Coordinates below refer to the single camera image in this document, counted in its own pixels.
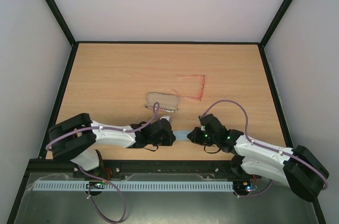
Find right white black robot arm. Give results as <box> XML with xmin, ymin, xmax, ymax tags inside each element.
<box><xmin>188</xmin><ymin>114</ymin><xmax>329</xmax><ymax>202</ymax></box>

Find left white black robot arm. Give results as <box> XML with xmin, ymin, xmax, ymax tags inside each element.
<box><xmin>46</xmin><ymin>113</ymin><xmax>176</xmax><ymax>172</ymax></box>

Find striped sunglasses case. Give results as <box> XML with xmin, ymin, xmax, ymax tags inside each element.
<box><xmin>145</xmin><ymin>92</ymin><xmax>180</xmax><ymax>113</ymax></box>

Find red transparent sunglasses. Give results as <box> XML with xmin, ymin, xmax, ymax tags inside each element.
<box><xmin>172</xmin><ymin>74</ymin><xmax>206</xmax><ymax>102</ymax></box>

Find blue cleaning cloth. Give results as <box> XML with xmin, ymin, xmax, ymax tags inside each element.
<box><xmin>173</xmin><ymin>130</ymin><xmax>191</xmax><ymax>140</ymax></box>

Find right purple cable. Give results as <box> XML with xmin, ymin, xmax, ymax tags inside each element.
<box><xmin>200</xmin><ymin>99</ymin><xmax>328</xmax><ymax>199</ymax></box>

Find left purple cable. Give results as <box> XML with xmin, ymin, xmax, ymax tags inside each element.
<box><xmin>45</xmin><ymin>102</ymin><xmax>160</xmax><ymax>222</ymax></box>

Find light blue slotted cable duct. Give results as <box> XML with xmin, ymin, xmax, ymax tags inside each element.
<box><xmin>32</xmin><ymin>181</ymin><xmax>234</xmax><ymax>192</ymax></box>

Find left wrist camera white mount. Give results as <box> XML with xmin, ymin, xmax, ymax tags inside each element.
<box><xmin>160</xmin><ymin>115</ymin><xmax>172</xmax><ymax>123</ymax></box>

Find purple cable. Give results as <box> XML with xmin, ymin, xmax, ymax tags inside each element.
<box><xmin>200</xmin><ymin>99</ymin><xmax>328</xmax><ymax>199</ymax></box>
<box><xmin>45</xmin><ymin>102</ymin><xmax>160</xmax><ymax>222</ymax></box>

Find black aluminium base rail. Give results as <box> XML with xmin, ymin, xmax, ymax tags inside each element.
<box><xmin>26</xmin><ymin>158</ymin><xmax>308</xmax><ymax>182</ymax></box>

